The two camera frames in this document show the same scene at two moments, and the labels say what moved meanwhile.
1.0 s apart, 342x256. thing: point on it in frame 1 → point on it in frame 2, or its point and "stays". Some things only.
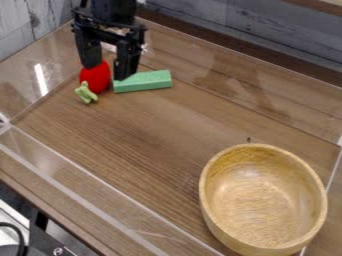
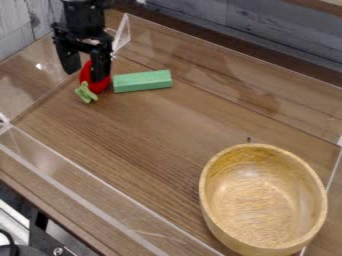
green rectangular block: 143,80 stays
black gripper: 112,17 → 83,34
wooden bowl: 262,200 stays
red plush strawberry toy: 98,77 stays
